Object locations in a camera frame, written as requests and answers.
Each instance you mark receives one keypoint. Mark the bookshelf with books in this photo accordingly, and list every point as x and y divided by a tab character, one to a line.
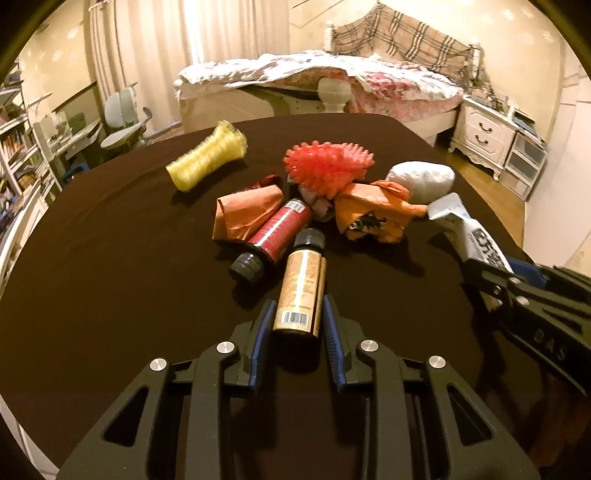
16	152

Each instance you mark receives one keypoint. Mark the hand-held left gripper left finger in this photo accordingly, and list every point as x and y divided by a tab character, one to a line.
262	333

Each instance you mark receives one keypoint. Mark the white plastic bag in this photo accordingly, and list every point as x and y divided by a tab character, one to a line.
420	180

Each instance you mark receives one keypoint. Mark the white carved nightstand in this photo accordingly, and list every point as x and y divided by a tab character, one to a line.
482	131

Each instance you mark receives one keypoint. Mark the bed with floral quilt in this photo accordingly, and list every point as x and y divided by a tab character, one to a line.
332	92

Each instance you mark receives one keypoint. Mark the white desk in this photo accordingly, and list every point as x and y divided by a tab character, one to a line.
69	138

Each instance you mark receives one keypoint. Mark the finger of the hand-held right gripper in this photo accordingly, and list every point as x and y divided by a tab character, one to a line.
531	273
496	288

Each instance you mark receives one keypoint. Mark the gold label bottle black cap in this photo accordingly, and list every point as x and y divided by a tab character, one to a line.
300	277

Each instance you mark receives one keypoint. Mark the red wrapper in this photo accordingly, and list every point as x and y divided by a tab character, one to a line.
267	181

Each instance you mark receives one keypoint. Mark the orange printed packet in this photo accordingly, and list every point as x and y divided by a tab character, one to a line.
369	205

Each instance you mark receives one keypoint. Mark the red spiky ball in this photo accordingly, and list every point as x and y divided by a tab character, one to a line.
328	168

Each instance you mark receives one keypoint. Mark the floral quilt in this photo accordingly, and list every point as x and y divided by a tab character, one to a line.
295	69

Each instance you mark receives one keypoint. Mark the plaid blanket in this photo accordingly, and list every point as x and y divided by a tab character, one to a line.
415	32

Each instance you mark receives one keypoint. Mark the white printed tube packet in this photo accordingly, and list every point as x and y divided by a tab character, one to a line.
480	244

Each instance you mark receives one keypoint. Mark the cluster of bottles and books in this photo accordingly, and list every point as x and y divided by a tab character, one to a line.
496	99

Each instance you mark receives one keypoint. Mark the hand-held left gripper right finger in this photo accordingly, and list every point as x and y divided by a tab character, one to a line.
333	342

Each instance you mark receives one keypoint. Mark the clear plastic drawer unit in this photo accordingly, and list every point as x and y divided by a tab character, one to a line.
524	159

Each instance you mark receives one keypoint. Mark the grey office chair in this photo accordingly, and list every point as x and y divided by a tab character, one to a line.
120	115

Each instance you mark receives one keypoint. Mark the red label bottle black cap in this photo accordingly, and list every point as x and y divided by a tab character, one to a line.
281	226

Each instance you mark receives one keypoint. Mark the small white wrapper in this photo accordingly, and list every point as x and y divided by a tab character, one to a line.
321	207

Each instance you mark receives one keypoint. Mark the orange paper wrapper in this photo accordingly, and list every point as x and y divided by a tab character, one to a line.
244	210

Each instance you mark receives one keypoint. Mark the dark brown wooden table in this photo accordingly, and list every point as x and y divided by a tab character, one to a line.
115	277

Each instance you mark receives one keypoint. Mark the cream curtain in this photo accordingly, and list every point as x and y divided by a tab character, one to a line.
152	41

